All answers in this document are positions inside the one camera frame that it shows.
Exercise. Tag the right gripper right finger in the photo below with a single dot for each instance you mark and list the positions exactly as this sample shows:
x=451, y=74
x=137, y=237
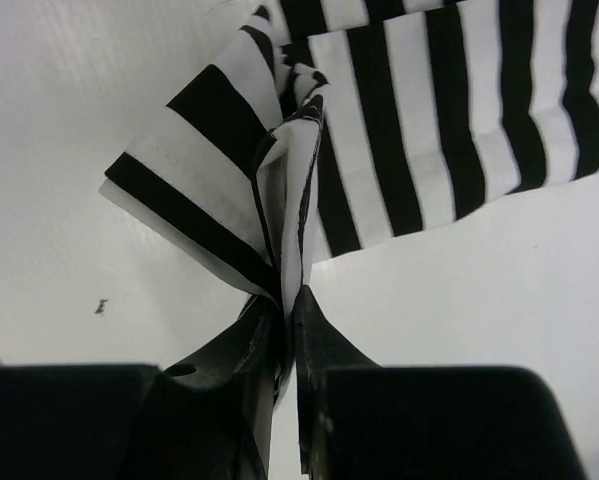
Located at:
x=359, y=420

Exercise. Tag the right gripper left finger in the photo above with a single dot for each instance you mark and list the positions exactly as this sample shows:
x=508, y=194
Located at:
x=206, y=417

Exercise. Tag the black white striped tank top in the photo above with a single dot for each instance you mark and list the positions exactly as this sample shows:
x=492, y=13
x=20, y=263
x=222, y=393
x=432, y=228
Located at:
x=322, y=128

